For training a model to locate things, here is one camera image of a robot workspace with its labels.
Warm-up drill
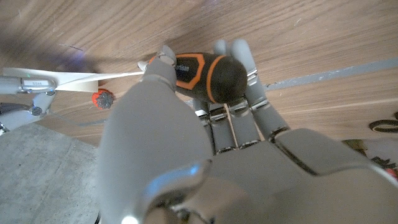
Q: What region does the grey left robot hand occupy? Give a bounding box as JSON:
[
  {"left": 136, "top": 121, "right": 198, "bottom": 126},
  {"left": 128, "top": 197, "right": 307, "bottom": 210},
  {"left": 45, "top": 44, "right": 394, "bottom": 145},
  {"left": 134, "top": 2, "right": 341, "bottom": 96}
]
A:
[{"left": 98, "top": 38, "right": 398, "bottom": 224}]

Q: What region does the white masking tape roll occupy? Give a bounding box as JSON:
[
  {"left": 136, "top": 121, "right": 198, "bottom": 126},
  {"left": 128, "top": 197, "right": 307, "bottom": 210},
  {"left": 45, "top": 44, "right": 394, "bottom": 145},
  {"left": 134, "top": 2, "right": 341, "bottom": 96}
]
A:
[{"left": 2, "top": 67, "right": 146, "bottom": 93}]

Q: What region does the red toy strawberry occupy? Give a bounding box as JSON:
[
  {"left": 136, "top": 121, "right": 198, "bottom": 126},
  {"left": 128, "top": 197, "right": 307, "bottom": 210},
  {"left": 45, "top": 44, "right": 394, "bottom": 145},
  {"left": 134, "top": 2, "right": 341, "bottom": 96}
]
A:
[{"left": 91, "top": 89, "right": 115, "bottom": 110}]

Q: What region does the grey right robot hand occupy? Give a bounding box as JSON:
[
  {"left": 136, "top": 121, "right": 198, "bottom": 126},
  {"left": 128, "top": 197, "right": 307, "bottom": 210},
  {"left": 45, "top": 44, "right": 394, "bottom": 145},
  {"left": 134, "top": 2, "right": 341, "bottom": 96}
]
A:
[{"left": 0, "top": 76, "right": 58, "bottom": 134}]

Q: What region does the orange black screwdriver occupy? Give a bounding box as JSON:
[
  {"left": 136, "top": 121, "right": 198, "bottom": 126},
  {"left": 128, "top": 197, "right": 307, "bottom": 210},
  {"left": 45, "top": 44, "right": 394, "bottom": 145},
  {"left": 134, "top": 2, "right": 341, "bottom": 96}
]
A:
[{"left": 137, "top": 52, "right": 249, "bottom": 105}]

